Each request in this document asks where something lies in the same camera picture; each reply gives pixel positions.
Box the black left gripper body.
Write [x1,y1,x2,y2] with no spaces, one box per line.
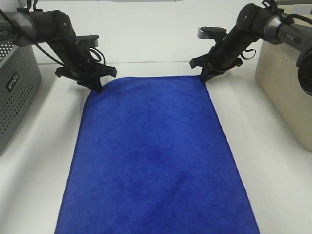
[47,39,117,80]

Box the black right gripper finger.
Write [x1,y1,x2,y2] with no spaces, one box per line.
[199,68,224,83]

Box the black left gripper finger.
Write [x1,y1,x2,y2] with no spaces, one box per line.
[77,76,102,93]

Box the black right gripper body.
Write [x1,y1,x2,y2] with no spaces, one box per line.
[189,34,243,72]

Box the blue microfibre towel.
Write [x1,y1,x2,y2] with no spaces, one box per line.
[55,76,259,234]

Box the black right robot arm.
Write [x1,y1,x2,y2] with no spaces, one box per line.
[189,0,312,95]

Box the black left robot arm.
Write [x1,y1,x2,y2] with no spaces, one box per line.
[0,8,117,93]

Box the beige bin with grey rim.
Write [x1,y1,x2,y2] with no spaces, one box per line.
[255,19,312,150]

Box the grey perforated plastic basket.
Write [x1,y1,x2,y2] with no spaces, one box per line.
[0,42,41,151]

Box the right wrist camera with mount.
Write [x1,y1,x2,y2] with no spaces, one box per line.
[197,26,227,40]

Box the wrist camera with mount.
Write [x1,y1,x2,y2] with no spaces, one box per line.
[76,35,99,49]
[197,26,227,40]

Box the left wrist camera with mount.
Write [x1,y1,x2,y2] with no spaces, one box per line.
[76,35,99,49]

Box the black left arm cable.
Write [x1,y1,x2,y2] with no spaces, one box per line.
[34,43,107,66]

